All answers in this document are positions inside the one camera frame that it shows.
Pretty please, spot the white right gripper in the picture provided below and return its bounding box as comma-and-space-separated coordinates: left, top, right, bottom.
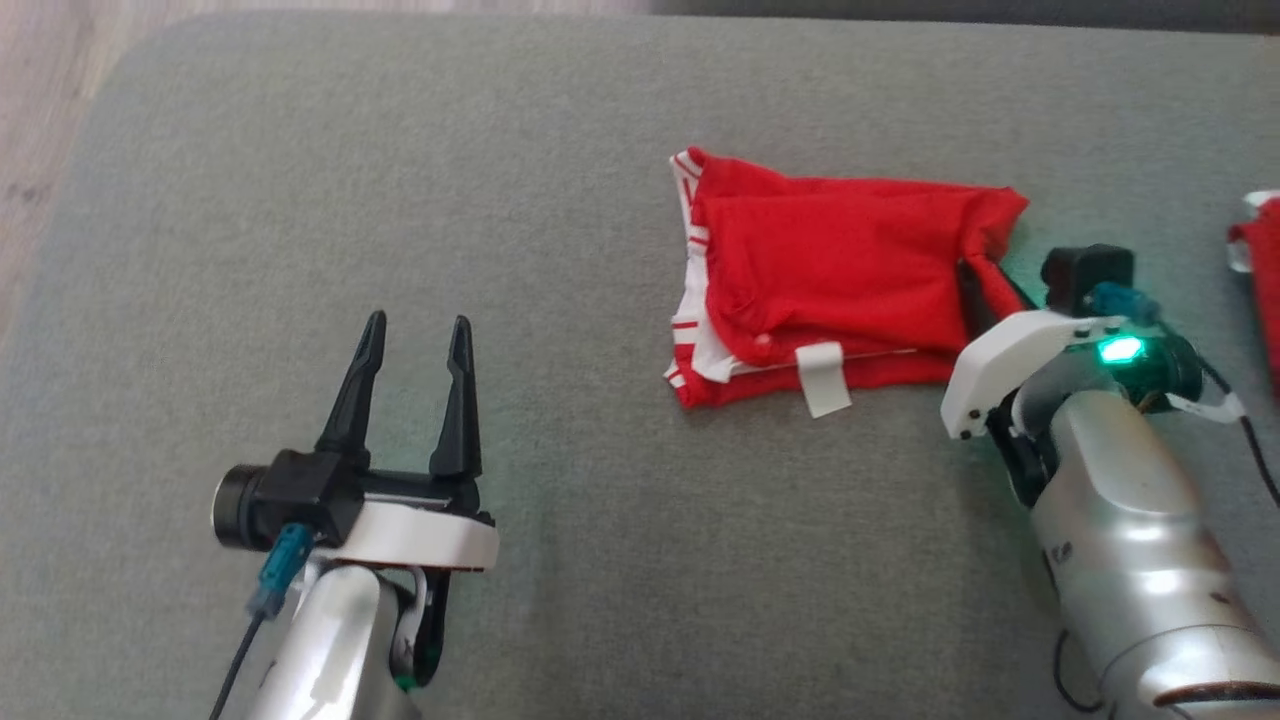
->
940, 259, 1129, 442

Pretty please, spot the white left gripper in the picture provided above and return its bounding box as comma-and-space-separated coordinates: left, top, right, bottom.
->
315, 311, 500, 573

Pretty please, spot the red garment with white stripes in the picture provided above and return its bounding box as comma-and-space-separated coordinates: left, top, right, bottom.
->
663, 146, 1031, 419

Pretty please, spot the left arm black cable teal plug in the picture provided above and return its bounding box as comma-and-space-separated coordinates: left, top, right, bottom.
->
208, 522, 316, 720

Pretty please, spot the large grey sofa seat cushion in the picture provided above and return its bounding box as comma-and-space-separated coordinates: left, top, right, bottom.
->
0, 10, 1280, 720

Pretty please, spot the red garment with white waistband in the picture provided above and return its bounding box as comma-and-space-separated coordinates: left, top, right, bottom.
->
1227, 190, 1280, 396

